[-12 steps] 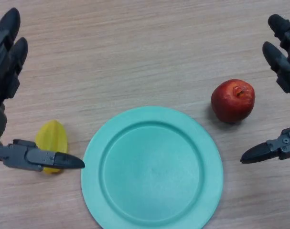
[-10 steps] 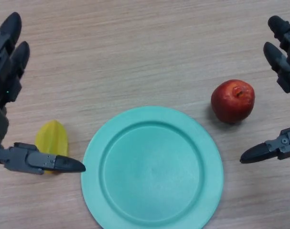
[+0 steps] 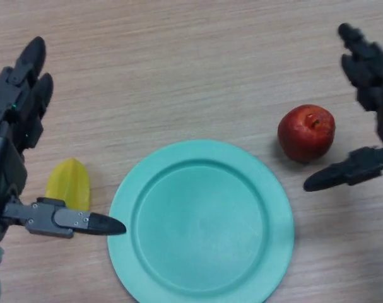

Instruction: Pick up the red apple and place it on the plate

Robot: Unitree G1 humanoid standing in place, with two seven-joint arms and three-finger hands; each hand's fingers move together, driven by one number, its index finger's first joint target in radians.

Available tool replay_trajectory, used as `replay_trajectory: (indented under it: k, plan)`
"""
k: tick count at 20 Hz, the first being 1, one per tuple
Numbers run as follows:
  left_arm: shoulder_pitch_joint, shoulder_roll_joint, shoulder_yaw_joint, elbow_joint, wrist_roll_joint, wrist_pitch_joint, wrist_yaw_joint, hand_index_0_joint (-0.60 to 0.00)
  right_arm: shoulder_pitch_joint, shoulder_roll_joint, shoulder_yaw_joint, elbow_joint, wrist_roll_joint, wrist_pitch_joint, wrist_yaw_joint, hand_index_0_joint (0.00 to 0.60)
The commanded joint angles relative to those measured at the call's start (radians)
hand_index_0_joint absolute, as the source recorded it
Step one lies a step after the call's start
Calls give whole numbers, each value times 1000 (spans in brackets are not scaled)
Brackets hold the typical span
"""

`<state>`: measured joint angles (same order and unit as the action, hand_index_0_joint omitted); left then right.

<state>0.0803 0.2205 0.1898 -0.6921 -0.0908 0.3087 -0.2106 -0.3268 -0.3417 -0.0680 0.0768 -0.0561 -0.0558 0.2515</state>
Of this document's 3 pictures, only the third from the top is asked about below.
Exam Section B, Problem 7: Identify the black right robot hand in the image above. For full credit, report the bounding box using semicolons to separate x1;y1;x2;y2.
303;23;383;193

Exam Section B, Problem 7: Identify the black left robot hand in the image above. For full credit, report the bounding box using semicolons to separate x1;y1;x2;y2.
0;36;127;246

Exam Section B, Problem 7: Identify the red apple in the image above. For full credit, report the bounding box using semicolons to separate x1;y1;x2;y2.
277;104;336;163

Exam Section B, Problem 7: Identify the green round plate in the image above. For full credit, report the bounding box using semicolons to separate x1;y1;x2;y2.
106;140;295;303

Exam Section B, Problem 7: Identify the yellow starfruit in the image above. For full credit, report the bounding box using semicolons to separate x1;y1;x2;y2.
45;157;91;211

